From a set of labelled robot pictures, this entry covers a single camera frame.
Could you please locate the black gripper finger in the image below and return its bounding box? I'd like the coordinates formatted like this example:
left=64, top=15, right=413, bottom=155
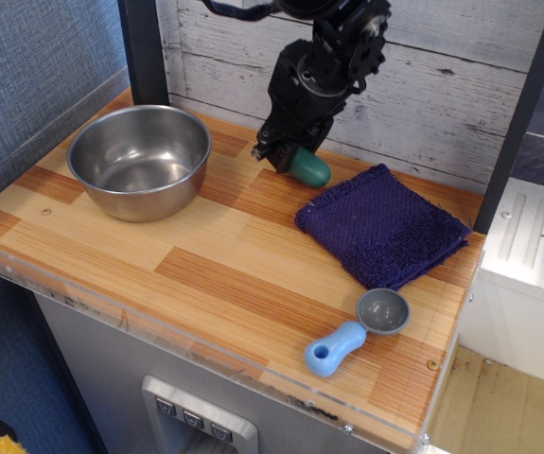
left=266, top=142, right=299, bottom=174
left=304, top=117, right=334, bottom=153

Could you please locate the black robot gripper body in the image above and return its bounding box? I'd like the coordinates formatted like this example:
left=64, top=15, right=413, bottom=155
left=253, top=40, right=347, bottom=161

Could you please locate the green oblong toy item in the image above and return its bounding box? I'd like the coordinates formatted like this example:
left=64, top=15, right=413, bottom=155
left=288, top=148, right=331, bottom=188

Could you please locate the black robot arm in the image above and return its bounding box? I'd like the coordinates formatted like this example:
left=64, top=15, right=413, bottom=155
left=205, top=1, right=391, bottom=187

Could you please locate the dark blue folded napkin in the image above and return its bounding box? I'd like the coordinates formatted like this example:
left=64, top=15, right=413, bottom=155
left=295, top=165, right=471, bottom=290

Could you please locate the stainless steel bowl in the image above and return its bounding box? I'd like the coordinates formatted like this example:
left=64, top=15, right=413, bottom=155
left=67, top=105, right=212, bottom=222

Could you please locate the blue grey measuring scoop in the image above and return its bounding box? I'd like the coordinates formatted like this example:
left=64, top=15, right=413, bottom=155
left=304, top=288, right=412, bottom=377

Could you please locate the white ribbed drainboard unit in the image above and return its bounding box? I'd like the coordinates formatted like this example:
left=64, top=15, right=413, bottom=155
left=460, top=179, right=544, bottom=379

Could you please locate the silver dispenser button panel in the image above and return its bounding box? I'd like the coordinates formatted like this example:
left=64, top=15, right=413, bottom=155
left=142, top=375, right=259, bottom=453

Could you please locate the yellow object at corner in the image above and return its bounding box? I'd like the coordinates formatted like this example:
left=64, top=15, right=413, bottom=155
left=0, top=436, right=27, bottom=454

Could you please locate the black vertical frame post left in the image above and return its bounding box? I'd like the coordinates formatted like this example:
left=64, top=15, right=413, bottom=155
left=117, top=0, right=170, bottom=106

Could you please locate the black vertical frame post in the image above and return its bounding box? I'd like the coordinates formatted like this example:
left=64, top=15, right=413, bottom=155
left=474, top=27, right=544, bottom=235
left=117, top=0, right=170, bottom=106

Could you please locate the black vertical frame post right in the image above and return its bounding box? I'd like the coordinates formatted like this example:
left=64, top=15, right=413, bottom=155
left=474, top=27, right=544, bottom=235

